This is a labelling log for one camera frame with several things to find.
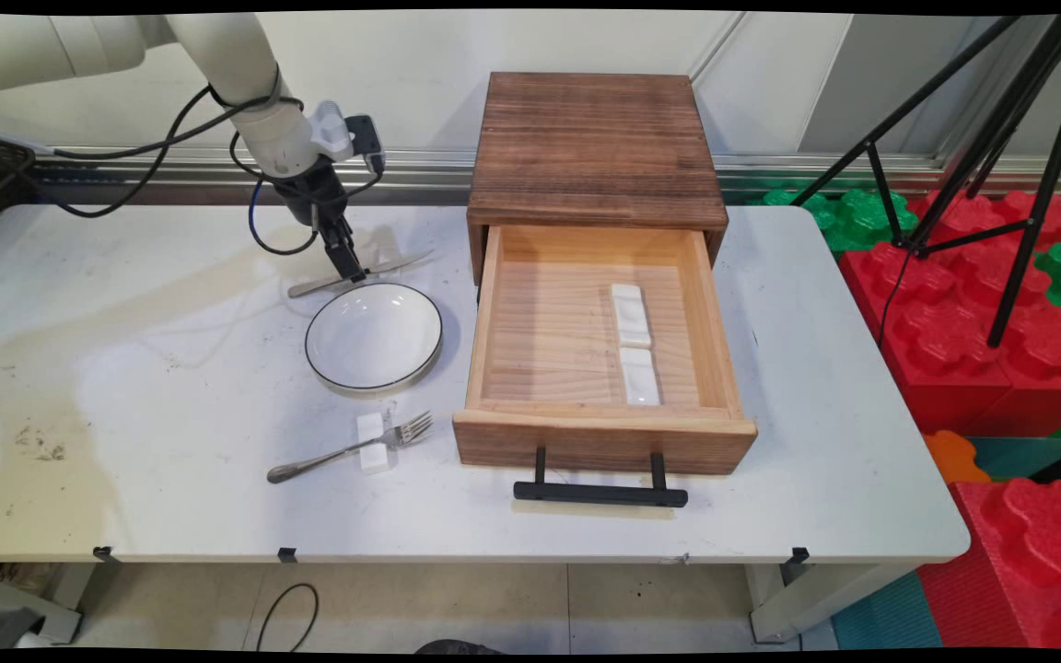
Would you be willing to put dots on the dark brown wooden cabinet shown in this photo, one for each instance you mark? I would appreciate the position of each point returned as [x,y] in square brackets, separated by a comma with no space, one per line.
[595,147]

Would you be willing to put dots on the black tripod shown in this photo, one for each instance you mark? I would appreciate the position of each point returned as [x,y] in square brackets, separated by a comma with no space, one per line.
[1014,138]

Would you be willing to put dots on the white table leg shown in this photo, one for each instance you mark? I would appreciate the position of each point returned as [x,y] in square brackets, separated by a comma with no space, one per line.
[798,603]

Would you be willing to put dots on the orange foam piece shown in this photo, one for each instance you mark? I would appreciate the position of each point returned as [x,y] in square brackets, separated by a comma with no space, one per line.
[952,458]

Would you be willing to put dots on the silver table knife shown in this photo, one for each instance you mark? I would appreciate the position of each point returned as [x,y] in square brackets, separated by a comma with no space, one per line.
[397,264]

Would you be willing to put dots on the teal foam mat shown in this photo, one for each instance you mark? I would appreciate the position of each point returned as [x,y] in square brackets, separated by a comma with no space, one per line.
[890,617]

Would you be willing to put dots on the light wooden drawer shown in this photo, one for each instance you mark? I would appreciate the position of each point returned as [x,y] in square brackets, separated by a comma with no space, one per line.
[549,341]

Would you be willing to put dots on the white ceramic cutlery rest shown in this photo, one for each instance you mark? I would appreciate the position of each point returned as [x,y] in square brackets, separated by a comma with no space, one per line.
[640,376]
[631,315]

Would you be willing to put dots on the aluminium wall rail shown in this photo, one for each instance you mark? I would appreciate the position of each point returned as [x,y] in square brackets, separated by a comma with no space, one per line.
[862,170]

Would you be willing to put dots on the white bowl with black rim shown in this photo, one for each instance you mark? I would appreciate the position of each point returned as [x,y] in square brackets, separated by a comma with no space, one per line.
[374,336]

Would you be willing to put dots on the large red foam block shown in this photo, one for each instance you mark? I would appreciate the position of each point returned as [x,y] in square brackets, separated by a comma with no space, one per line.
[954,341]

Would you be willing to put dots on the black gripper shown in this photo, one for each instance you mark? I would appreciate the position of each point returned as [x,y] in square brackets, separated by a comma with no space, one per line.
[314,195]

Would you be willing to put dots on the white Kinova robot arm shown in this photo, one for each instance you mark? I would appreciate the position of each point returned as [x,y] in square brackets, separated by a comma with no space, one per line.
[245,83]

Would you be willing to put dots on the silver fork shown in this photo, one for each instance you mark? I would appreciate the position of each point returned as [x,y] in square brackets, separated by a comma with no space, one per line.
[346,451]

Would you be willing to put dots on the grey metal base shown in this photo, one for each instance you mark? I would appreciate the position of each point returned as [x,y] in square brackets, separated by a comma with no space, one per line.
[24,622]

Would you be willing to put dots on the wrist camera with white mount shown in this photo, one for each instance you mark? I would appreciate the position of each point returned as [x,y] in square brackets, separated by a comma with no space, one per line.
[351,136]

